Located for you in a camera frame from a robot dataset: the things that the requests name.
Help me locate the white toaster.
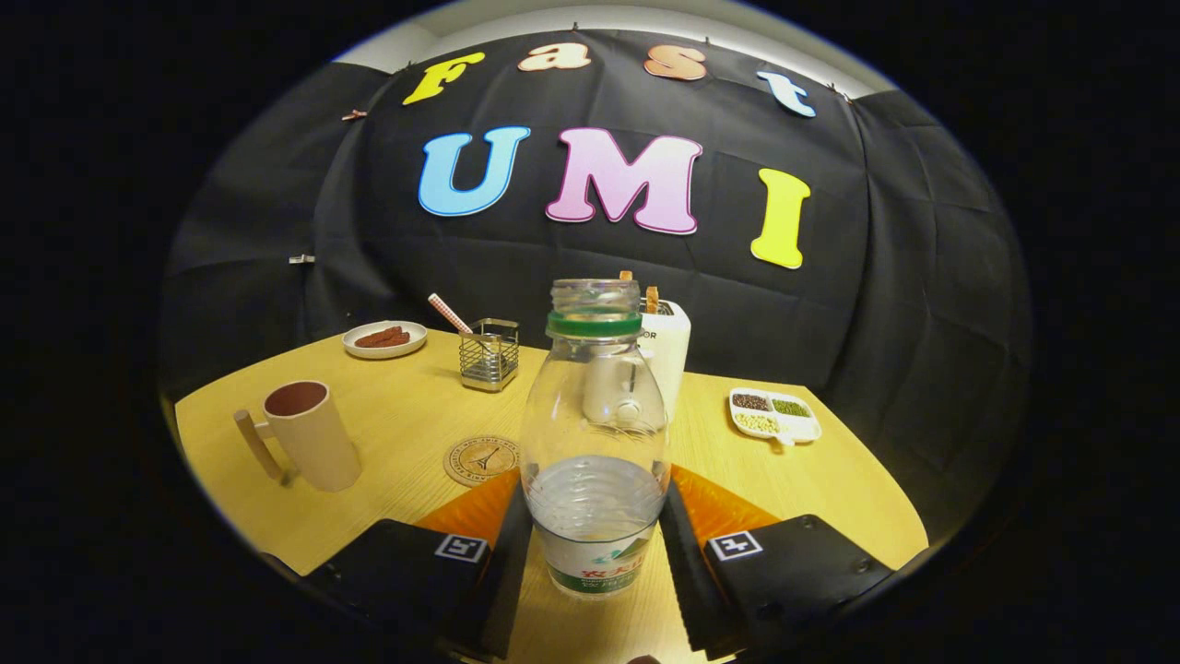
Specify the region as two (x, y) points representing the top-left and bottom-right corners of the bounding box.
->
(581, 297), (692, 425)

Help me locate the clear plastic juice bottle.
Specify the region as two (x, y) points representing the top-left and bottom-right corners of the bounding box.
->
(519, 279), (672, 600)

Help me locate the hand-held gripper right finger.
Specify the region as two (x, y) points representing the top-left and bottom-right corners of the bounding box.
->
(658, 464), (895, 661)

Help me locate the black backdrop cloth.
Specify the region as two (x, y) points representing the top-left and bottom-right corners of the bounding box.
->
(159, 28), (1032, 545)

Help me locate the beige cup with wooden handle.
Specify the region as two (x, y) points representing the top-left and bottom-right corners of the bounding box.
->
(233, 380), (363, 492)

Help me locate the round cork coaster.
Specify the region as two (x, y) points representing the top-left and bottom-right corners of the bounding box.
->
(443, 435), (522, 488)

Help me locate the wooden table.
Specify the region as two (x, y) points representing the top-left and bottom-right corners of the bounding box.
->
(173, 329), (930, 664)

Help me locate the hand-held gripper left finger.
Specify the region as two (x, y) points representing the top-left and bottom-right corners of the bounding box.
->
(304, 467), (536, 660)

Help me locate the white round plate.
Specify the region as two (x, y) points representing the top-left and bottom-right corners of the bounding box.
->
(342, 320), (429, 360)

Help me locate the metal wire holder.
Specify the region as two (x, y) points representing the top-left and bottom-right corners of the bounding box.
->
(459, 318), (520, 394)

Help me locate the white divided bean dish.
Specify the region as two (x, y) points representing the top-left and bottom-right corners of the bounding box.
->
(727, 387), (823, 447)

